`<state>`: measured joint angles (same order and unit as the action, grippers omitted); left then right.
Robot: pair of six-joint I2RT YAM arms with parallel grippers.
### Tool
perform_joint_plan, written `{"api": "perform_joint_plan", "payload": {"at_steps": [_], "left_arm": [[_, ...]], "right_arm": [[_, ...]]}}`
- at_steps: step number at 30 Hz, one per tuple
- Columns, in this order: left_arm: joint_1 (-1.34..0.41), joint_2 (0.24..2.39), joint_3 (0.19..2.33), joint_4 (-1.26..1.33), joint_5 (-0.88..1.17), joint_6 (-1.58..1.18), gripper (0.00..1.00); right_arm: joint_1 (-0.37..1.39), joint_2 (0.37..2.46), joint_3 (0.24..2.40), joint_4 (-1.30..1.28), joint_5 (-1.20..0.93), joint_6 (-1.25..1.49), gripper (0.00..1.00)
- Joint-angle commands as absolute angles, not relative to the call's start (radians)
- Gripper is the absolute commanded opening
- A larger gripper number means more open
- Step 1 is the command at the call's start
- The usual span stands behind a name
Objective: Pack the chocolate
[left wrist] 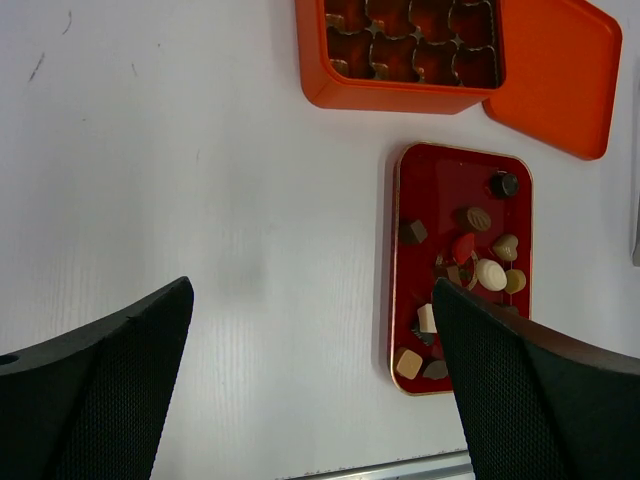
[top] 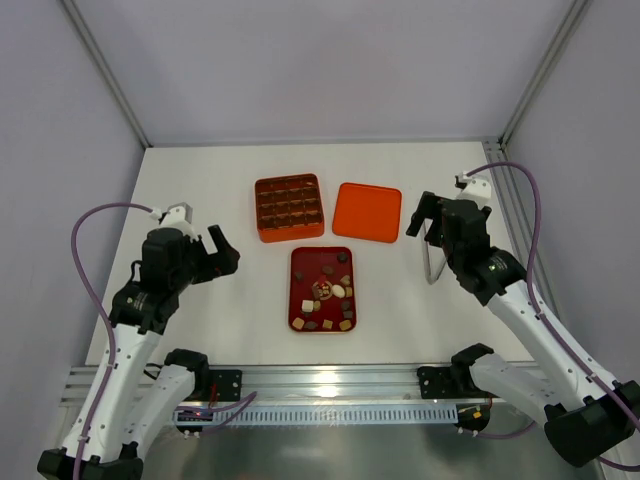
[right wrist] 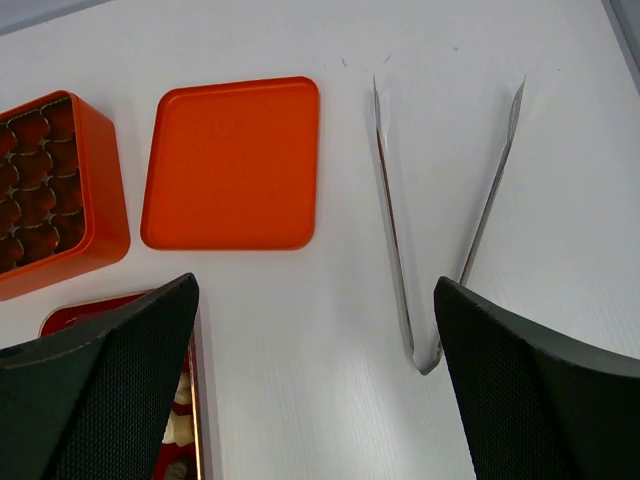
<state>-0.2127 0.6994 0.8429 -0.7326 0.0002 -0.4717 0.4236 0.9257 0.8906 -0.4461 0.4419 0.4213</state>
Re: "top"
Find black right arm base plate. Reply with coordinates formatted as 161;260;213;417
416;366;458;400

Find aluminium side rail right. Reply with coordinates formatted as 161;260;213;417
482;139;557;310

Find aluminium frame post left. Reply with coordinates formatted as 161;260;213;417
58;0;152;149

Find metal tongs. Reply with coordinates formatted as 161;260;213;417
422;220;447;285

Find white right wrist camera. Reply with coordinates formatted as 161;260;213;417
455;172;493;208

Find orange box lid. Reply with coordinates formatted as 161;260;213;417
332;182;402;244

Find red rectangular tray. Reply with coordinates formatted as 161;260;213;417
287;246;358;334

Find aluminium frame post right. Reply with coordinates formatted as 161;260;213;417
499;0;592;150

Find white oval chocolate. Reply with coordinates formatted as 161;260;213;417
332;284;346;298

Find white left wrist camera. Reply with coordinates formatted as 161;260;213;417
149;202;197;240

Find slotted cable duct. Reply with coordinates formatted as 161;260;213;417
172;403;458;428

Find white square chocolate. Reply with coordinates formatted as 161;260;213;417
301;300;314;312

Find aluminium frame post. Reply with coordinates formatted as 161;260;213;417
58;0;152;149
499;0;592;150

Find orange chocolate box with tray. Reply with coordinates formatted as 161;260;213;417
254;173;325;243

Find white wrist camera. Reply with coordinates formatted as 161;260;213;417
149;202;197;240
455;172;493;208

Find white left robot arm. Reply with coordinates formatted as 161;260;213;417
37;225;240;479

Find tan chocolate front left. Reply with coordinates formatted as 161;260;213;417
292;318;305;330

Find aluminium front rail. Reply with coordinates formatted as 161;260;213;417
59;362;551;407

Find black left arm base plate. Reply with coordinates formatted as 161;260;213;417
205;368;243;403

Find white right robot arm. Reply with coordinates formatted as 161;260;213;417
406;192;639;467

